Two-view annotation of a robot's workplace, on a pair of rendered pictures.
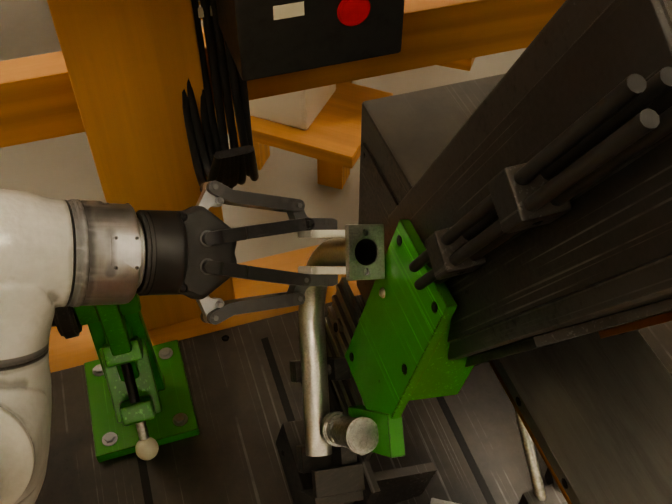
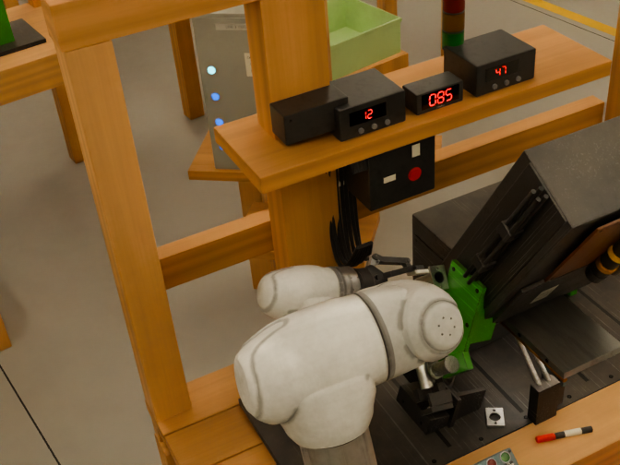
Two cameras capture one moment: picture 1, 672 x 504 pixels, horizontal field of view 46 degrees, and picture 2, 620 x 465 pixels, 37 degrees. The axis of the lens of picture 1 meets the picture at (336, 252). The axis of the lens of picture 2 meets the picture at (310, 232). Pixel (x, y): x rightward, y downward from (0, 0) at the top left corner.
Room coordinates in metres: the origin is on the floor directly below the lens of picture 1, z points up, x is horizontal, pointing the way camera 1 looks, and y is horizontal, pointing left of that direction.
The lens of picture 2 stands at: (-1.00, 0.40, 2.54)
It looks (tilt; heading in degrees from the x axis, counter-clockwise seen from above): 36 degrees down; 354
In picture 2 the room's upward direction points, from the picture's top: 5 degrees counter-clockwise
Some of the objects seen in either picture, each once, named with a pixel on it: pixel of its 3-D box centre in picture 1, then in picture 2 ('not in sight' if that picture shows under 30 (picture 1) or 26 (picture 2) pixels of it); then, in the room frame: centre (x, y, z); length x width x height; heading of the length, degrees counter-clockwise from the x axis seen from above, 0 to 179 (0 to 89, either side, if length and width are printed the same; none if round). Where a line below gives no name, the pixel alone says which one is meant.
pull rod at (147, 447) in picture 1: (143, 432); not in sight; (0.49, 0.23, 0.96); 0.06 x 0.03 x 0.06; 18
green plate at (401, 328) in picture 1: (422, 326); (470, 308); (0.49, -0.09, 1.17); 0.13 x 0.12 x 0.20; 108
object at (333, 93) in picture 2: not in sight; (309, 114); (0.69, 0.20, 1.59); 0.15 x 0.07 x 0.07; 108
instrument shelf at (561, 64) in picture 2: not in sight; (418, 100); (0.82, -0.06, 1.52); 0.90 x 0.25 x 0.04; 108
